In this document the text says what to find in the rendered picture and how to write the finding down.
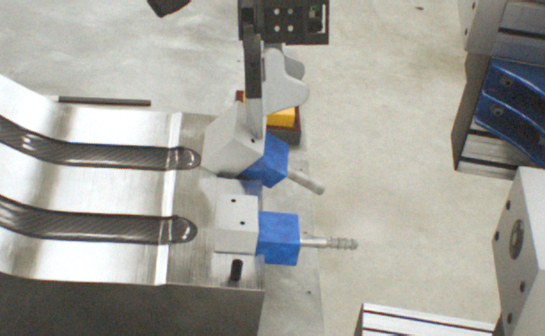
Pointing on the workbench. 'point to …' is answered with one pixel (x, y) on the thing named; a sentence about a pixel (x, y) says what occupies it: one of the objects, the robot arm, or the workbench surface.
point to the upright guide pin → (236, 269)
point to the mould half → (113, 294)
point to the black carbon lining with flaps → (95, 229)
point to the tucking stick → (97, 100)
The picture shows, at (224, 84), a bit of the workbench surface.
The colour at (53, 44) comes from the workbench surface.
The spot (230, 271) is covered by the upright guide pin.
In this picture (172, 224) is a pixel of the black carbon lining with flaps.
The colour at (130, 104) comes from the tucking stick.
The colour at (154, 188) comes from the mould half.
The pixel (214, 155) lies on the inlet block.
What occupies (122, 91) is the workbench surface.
